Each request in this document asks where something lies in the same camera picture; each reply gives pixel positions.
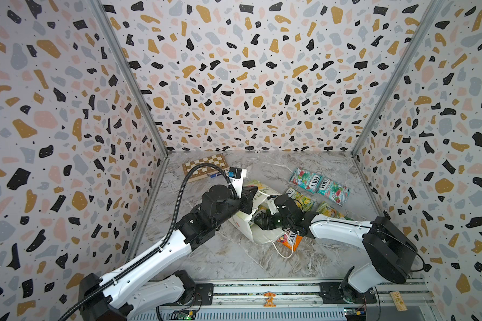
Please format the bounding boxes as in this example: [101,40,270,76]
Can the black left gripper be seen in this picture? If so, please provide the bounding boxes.
[213,184,258,230]

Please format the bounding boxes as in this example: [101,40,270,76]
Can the green yellow Fox's candy packet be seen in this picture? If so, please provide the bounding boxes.
[285,187,315,212]

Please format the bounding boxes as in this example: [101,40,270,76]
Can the orange edged snack packet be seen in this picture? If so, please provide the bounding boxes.
[278,231,303,251]

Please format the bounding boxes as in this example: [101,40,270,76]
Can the teal Fox's candy packet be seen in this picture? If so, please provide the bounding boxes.
[317,178,349,206]
[289,167,323,193]

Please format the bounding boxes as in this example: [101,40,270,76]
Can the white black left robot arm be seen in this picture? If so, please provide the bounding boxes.
[79,185,258,320]

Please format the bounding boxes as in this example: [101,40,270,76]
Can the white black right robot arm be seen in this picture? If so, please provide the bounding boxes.
[254,195,419,303]

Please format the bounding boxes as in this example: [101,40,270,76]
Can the wooden chessboard box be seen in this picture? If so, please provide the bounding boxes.
[181,153,230,181]

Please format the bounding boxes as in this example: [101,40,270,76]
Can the circuit board right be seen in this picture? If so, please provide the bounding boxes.
[344,308,366,321]

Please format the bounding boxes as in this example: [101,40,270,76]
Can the green circuit board left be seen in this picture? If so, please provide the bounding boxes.
[169,309,197,320]

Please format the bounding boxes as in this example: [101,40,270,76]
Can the black corrugated cable conduit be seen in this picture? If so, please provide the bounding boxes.
[58,162,238,321]

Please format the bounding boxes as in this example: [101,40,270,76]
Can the orange figurine on rail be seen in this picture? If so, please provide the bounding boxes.
[263,292,277,308]

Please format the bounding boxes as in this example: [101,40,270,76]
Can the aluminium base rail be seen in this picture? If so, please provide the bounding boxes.
[134,278,443,320]

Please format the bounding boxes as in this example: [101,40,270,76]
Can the wooden tag on rail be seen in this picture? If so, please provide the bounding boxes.
[389,291,408,312]

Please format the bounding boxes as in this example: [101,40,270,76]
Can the aluminium corner post left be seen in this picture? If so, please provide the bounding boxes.
[86,0,170,156]

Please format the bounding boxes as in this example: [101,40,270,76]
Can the aluminium corner post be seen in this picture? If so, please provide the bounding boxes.
[86,0,170,156]
[351,0,447,156]

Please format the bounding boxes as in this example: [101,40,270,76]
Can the aluminium corner post right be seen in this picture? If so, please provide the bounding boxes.
[351,0,447,156]

